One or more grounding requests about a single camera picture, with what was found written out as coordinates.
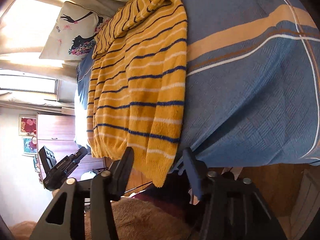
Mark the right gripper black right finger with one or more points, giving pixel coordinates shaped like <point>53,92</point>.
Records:
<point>232,208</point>

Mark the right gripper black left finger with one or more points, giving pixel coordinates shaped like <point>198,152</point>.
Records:
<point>64,216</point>

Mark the yellow striped knit sweater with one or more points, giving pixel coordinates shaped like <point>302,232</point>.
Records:
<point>137,85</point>

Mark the brown wooden dresser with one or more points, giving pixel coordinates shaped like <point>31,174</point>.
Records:
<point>57,133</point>

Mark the brown fuzzy trousers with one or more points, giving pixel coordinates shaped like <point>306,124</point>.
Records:
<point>137,219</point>

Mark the blue plaid bed cover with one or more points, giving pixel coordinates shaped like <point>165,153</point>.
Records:
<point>252,83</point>

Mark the white cushion with dancer print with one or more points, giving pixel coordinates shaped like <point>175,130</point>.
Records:
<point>74,32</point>

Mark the teal wall picture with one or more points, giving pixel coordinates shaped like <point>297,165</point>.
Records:
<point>29,146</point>

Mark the red floral wall picture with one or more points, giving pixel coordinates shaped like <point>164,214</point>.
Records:
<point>27,125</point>

